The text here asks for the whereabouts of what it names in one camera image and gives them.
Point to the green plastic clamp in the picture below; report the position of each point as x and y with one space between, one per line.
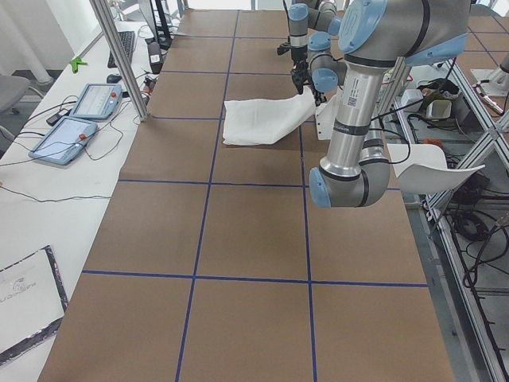
76 62

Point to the aluminium frame post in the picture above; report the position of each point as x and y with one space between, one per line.
107 24

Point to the lower blue teach pendant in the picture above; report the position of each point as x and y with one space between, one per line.
64 141

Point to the white plastic chair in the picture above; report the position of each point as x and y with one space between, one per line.
425 171

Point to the upper blue teach pendant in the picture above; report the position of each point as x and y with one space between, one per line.
97 101

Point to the blue teach pendant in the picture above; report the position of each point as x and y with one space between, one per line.
97 101
64 141

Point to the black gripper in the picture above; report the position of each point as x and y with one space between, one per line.
319 98
297 63

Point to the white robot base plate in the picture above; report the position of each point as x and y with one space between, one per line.
325 116

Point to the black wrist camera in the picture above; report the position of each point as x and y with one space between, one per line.
283 48

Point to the black power adapter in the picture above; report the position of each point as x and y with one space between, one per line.
155 57

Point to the white long-sleeve printed shirt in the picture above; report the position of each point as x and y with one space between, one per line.
265 121

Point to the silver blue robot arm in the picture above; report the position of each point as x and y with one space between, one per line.
373 35
312 25

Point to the black computer mouse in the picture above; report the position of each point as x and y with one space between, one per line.
113 78

